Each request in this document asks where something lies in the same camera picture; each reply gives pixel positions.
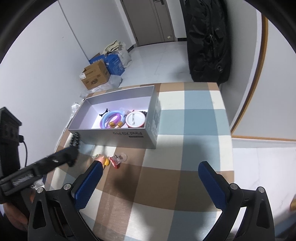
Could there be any small red clear charm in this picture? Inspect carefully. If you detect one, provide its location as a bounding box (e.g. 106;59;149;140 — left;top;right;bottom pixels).
109;153;127;169

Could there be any blue ring bracelet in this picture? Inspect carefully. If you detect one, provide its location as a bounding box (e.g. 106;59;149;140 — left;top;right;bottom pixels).
101;110;125;129

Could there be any purple ring bracelet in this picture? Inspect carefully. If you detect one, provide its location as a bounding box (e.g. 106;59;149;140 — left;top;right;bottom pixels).
99;107;123;130

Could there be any white round badge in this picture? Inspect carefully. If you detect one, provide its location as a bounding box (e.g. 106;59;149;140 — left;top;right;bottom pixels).
125;111;145;128

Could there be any left hand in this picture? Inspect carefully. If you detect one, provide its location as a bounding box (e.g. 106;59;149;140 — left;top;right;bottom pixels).
3;203;29;231

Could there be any silver plastic bag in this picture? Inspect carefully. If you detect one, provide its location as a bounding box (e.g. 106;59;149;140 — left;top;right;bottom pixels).
71;101;83;117

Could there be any grey cardboard box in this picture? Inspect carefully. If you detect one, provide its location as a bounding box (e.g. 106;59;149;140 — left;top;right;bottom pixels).
68;85;161;149

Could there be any brown cardboard box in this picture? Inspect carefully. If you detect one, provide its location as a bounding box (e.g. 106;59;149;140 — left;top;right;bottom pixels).
79;60;110;90

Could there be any grey plastic parcel bag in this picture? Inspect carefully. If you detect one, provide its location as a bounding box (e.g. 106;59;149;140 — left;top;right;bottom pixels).
80;75;122;98

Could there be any checkered table cloth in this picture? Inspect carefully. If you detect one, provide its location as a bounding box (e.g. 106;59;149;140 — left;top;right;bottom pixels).
44;82;234;240

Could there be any blue cardboard box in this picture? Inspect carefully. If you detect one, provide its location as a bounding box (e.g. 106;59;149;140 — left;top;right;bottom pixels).
89;53;125;76

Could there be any beige tote bag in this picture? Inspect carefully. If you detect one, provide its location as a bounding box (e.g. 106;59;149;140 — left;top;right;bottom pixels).
103;40;132;68

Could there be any grey door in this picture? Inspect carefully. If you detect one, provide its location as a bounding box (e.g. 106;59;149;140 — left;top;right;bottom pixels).
121;0;176;46

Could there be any black backpack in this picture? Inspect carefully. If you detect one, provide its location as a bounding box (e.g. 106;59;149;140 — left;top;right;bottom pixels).
180;0;231;85

